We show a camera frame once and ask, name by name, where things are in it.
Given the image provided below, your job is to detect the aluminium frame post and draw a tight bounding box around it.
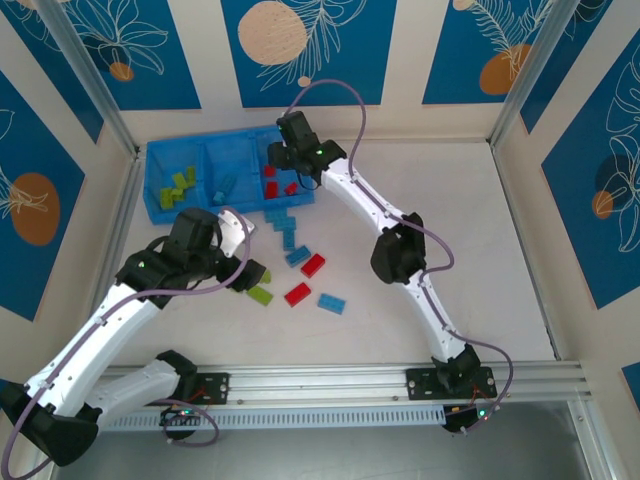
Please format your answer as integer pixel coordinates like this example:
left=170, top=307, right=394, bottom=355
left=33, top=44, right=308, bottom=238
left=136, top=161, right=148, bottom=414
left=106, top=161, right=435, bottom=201
left=567, top=399, right=619, bottom=480
left=488, top=0, right=615, bottom=151
left=34, top=0, right=141, bottom=159

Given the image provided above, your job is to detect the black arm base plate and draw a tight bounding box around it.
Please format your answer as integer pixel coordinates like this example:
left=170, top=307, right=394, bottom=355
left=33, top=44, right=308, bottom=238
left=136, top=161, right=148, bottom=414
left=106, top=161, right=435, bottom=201
left=139, top=372, right=231, bottom=406
left=405, top=367, right=496, bottom=401

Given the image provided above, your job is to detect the blue floral wall poster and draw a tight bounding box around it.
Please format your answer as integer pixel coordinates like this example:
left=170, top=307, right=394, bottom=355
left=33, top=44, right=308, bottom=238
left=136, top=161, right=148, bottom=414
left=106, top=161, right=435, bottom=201
left=0, top=0, right=105, bottom=146
left=221, top=0, right=399, bottom=109
left=542, top=57, right=640, bottom=311
left=58, top=0, right=203, bottom=112
left=519, top=0, right=615, bottom=135
left=422, top=0, right=576, bottom=106
left=0, top=69, right=87, bottom=323
left=621, top=362, right=640, bottom=409

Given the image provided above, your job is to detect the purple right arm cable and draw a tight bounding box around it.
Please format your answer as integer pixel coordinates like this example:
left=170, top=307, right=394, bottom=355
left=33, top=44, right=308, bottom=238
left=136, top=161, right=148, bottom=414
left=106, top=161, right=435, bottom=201
left=287, top=78, right=516, bottom=437

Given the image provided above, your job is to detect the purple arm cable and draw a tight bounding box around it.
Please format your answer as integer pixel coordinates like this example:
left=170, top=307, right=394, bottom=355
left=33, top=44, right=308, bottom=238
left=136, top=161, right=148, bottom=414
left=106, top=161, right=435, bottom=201
left=287, top=78, right=516, bottom=437
left=2, top=204, right=251, bottom=476

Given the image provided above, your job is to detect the white slotted cable duct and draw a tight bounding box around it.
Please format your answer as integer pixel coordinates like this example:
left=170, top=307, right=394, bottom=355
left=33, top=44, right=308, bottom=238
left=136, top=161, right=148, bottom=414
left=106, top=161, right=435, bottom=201
left=97, top=405, right=447, bottom=434

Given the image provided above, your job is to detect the small electronics board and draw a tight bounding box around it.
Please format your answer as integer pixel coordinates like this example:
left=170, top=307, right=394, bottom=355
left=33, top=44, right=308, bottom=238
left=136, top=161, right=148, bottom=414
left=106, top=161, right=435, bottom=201
left=159, top=405, right=207, bottom=429
left=442, top=403, right=494, bottom=437

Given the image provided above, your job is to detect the long aluminium mounting rail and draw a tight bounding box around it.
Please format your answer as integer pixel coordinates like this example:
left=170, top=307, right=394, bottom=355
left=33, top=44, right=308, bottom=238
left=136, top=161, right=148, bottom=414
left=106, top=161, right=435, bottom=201
left=94, top=362, right=586, bottom=409

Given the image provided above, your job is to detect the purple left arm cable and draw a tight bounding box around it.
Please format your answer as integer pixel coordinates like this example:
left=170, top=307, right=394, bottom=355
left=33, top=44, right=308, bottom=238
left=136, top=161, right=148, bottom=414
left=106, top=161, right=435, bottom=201
left=2, top=204, right=251, bottom=476

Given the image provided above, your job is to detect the aluminium table edge rail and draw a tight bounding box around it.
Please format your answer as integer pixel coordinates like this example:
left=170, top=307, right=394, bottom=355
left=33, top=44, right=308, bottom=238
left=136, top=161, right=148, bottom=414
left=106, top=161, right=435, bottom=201
left=489, top=142, right=569, bottom=364
left=94, top=149, right=151, bottom=321

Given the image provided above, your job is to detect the blue three-compartment plastic bin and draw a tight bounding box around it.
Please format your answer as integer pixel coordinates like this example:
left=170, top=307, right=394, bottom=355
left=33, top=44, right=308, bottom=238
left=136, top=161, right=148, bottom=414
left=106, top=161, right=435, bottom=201
left=141, top=127, right=317, bottom=226

